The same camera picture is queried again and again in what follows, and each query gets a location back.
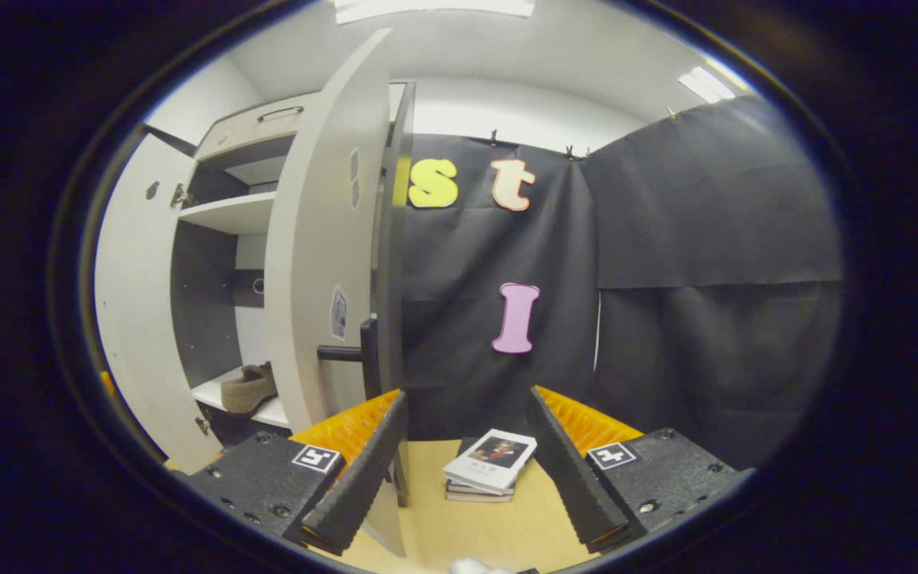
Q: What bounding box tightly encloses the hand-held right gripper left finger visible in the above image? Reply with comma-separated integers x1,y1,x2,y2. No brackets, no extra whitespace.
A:
186,389,410,556

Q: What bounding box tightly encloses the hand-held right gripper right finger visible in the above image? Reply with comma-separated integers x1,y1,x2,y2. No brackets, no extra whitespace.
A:
526,386,755,555

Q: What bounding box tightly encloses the brown plush shoe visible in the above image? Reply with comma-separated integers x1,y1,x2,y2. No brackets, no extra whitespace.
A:
220,362,279,415

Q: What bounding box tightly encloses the grey shoe cabinet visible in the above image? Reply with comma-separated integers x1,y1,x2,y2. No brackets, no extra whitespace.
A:
171,81,417,511

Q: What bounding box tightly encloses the grey cabinet door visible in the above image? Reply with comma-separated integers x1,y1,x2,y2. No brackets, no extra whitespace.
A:
263,29,413,559
94,131,226,476

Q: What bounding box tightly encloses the grey cabinet drawer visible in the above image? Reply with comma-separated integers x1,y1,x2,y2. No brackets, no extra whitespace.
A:
193,90,326,162

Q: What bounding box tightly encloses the white portrait cover book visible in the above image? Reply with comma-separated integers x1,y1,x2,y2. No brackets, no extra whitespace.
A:
442,428,539,496

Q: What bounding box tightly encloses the dark thin book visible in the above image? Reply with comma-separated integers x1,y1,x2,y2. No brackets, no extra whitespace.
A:
445,481,516,504

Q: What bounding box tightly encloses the white rounded object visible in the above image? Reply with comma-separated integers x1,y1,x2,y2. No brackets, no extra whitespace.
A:
449,557,514,574

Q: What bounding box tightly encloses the black backdrop cloth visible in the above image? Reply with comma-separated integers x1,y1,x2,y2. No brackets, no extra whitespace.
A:
583,94,844,471
399,132,603,443

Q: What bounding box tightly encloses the small ceiling light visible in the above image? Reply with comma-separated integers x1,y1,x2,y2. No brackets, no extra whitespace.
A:
677,65,736,104

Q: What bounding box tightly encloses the long ceiling light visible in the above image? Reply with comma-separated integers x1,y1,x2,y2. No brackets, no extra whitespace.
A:
335,0,537,25

